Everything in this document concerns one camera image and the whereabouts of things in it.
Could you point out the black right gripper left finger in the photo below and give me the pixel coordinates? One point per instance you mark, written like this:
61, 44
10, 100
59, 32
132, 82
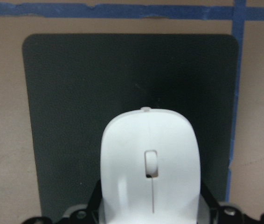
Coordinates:
95, 198

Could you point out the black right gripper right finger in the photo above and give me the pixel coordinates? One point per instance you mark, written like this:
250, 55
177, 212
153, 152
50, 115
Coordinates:
208, 205

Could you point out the black mousepad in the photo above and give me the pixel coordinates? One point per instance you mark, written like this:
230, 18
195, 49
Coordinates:
77, 83

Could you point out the white computer mouse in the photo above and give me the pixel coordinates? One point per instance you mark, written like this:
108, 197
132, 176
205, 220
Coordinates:
150, 169

